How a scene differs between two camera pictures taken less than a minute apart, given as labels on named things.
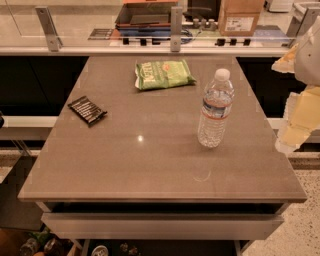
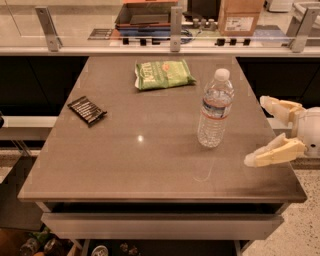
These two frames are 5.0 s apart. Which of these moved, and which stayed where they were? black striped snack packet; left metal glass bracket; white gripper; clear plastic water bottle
Moved: white gripper
Stayed: black striped snack packet; left metal glass bracket; clear plastic water bottle
